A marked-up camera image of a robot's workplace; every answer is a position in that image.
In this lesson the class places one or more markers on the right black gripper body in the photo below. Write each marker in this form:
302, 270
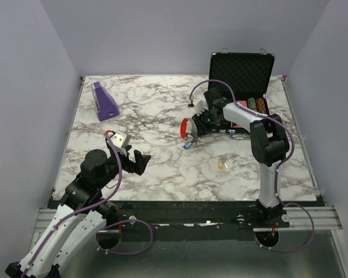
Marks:
208, 120

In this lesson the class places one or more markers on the yellow tagged key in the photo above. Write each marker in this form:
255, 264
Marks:
222, 164

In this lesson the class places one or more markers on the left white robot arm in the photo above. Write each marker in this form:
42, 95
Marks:
75, 202

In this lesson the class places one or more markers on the blue key tag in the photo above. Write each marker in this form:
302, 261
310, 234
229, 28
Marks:
188, 144

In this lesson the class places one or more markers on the red keyring with keys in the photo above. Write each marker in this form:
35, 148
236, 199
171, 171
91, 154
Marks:
188, 129

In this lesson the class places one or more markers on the black poker chip case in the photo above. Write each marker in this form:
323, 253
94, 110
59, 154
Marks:
248, 75

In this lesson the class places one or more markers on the purple wedge-shaped box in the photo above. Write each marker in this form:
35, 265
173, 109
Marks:
105, 105

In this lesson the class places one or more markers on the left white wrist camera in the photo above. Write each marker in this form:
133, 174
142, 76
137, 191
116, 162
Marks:
119, 139

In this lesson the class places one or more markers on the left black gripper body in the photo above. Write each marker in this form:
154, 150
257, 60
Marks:
126, 164

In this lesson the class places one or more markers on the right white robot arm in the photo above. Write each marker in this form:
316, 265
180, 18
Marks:
269, 142

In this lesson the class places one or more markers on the pink playing card deck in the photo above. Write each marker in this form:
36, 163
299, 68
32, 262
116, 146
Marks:
234, 125

